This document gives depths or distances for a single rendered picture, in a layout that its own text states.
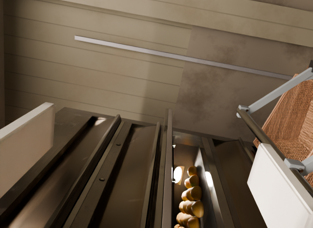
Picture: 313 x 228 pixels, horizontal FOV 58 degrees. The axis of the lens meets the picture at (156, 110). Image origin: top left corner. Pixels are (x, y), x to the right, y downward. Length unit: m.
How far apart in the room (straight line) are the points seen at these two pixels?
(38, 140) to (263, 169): 0.13
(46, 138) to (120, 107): 3.02
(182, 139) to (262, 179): 1.67
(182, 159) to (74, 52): 1.80
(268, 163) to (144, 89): 2.94
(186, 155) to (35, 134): 1.74
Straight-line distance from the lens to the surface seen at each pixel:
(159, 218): 0.80
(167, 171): 1.01
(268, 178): 0.17
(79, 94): 3.28
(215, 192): 1.27
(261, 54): 3.11
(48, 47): 3.28
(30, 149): 0.17
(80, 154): 1.37
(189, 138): 1.84
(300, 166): 0.72
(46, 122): 0.18
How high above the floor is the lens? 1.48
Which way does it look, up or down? level
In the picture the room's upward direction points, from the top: 79 degrees counter-clockwise
